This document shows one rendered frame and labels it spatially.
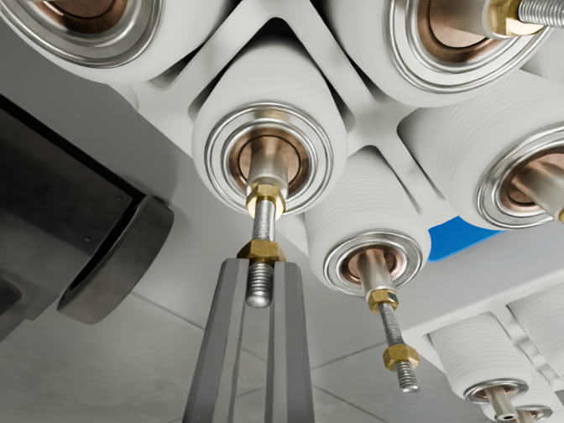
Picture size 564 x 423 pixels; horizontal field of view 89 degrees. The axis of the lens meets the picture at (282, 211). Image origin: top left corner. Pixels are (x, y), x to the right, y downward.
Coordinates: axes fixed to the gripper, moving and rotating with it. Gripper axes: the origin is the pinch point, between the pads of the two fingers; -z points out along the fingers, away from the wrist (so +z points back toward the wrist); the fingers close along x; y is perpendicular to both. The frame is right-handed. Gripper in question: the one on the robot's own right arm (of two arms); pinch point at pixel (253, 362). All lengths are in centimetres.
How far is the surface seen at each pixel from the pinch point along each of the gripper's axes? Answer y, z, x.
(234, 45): -4.8, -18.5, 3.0
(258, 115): -2.9, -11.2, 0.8
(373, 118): -0.9, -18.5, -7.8
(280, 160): -0.9, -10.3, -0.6
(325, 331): 62, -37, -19
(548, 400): 33, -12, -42
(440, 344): 29.8, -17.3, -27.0
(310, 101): -3.8, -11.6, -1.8
